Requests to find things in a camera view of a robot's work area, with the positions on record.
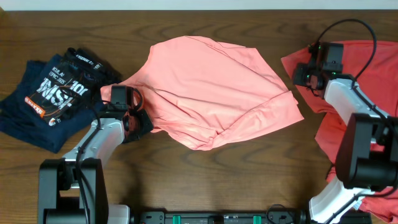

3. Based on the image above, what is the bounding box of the light pink t-shirt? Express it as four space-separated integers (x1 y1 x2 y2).
99 35 305 151

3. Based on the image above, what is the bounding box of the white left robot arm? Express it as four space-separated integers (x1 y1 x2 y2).
37 104 154 224

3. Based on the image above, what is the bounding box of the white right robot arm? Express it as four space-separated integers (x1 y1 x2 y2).
292 63 397 223

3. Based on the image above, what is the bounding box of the black printed folded shirt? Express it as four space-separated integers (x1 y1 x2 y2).
24 47 119 126

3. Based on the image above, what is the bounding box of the navy blue folded shirt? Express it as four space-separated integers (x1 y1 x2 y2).
1 54 103 153

